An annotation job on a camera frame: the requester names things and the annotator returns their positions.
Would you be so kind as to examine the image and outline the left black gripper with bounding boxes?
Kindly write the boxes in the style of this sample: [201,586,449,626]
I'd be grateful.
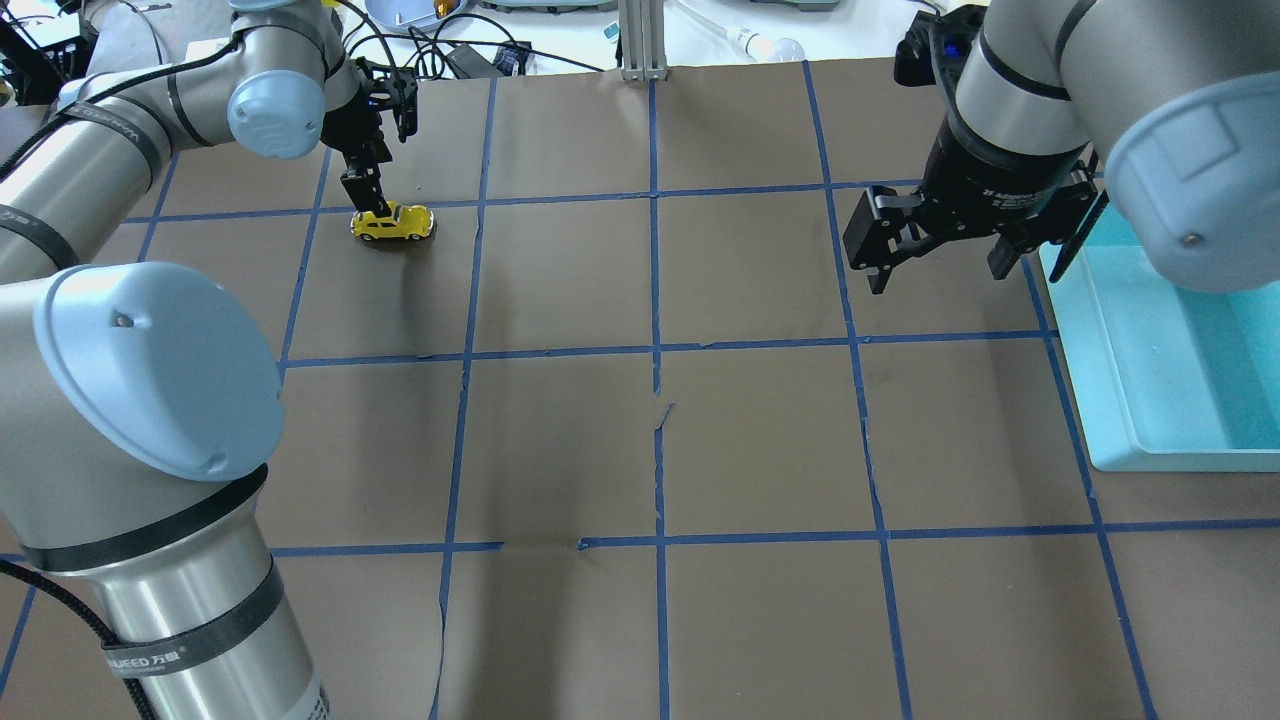
[323,60,419,217]

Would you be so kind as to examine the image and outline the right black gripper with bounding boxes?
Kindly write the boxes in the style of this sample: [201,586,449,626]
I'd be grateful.
[842,117,1110,295]

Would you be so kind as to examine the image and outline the yellow beetle toy car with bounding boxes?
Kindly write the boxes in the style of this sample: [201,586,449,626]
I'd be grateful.
[349,201,436,242]

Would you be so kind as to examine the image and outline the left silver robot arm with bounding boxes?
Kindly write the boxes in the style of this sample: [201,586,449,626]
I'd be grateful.
[3,1,419,719]

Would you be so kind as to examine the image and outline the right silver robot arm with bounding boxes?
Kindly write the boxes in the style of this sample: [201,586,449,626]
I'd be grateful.
[844,1,1279,293]

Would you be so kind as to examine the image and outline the blue plate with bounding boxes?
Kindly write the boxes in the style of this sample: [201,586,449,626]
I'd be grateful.
[364,0,471,35]

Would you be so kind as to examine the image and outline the black power adapter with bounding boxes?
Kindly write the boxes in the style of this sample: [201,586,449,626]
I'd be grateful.
[444,42,532,79]

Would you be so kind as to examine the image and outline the teal plastic bin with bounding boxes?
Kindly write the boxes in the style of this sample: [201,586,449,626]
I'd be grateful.
[1050,208,1279,473]

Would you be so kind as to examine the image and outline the white light bulb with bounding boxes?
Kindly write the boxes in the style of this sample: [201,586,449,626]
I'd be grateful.
[732,28,806,63]

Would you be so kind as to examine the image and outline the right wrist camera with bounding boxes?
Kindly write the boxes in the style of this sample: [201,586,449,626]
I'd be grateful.
[893,4,988,91]

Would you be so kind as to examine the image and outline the aluminium frame post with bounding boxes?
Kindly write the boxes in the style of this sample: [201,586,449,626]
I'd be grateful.
[617,0,669,82]

